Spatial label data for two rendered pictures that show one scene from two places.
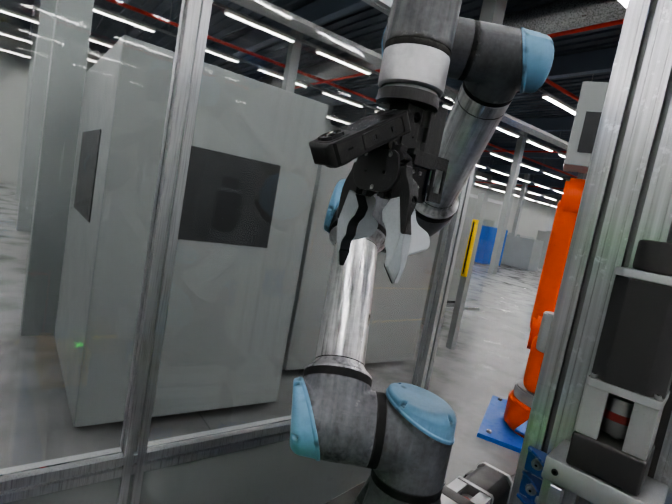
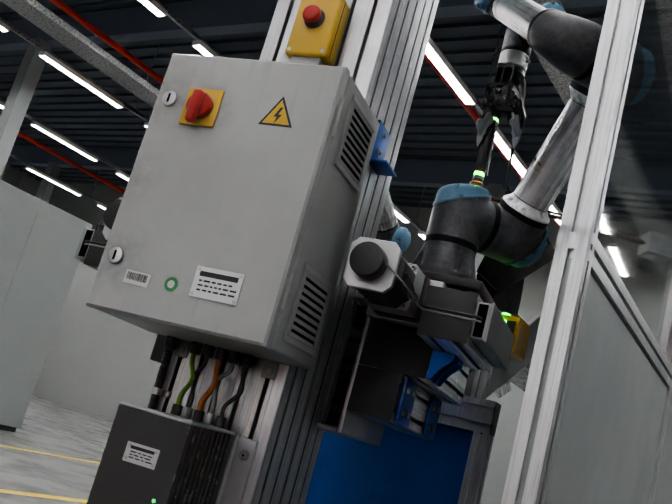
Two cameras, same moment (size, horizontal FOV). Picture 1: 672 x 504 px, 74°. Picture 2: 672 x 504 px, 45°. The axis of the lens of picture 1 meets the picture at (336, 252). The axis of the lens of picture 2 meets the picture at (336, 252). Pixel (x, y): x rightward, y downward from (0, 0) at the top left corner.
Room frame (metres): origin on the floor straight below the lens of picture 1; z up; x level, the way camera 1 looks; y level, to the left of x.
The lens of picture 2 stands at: (2.25, -0.94, 0.64)
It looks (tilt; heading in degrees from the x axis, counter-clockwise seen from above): 13 degrees up; 162
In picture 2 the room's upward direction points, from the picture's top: 16 degrees clockwise
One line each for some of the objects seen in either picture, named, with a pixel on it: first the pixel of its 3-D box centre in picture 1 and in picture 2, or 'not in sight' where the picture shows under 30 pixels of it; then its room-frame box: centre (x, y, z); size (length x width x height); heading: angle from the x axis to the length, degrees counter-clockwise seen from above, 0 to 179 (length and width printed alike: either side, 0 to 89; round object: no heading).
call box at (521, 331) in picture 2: not in sight; (491, 336); (0.46, 0.11, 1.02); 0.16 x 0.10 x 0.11; 39
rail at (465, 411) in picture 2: not in sight; (338, 384); (0.15, -0.14, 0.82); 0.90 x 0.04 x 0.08; 39
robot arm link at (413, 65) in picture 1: (410, 77); (513, 64); (0.53, -0.05, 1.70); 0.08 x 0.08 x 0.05
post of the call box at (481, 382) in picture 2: not in sight; (483, 375); (0.46, 0.11, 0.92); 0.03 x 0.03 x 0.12; 39
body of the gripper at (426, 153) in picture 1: (402, 150); (505, 91); (0.53, -0.05, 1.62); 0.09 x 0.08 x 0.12; 129
